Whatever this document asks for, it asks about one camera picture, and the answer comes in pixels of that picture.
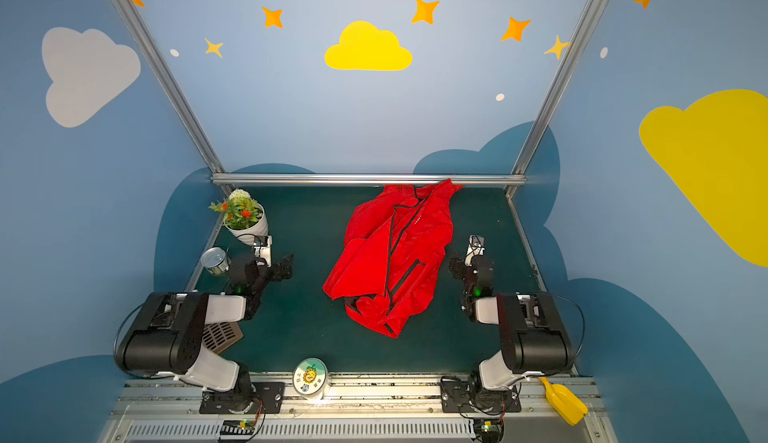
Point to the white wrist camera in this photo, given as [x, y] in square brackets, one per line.
[475, 248]
[262, 249]

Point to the aluminium frame right post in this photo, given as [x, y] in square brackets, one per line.
[580, 38]

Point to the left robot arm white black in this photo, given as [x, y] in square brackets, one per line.
[166, 338]

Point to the potted plant white pot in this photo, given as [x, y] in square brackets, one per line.
[243, 216]

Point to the aluminium frame left post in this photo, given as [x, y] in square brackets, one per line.
[130, 15]

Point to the left small circuit board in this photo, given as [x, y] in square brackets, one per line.
[237, 431]

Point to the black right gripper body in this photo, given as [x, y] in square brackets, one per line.
[459, 267]

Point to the red zip jacket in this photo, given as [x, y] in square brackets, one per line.
[393, 249]

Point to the right small circuit board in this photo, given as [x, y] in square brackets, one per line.
[488, 430]

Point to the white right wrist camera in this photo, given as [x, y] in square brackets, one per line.
[475, 248]

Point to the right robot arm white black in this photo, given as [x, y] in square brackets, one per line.
[533, 342]

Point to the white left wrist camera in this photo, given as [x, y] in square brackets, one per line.
[262, 249]

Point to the round green white tape roll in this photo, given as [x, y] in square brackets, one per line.
[310, 378]

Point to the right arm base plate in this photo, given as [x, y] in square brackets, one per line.
[464, 396]

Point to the small metal tin can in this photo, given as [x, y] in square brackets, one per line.
[216, 261]

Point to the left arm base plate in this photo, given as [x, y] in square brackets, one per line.
[264, 397]

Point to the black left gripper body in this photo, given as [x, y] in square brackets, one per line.
[278, 269]

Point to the aluminium frame post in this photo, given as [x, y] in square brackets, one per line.
[130, 15]
[580, 38]

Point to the aluminium frame back rail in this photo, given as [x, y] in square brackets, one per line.
[310, 179]

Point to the small circuit board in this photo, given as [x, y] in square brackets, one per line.
[488, 430]
[237, 431]

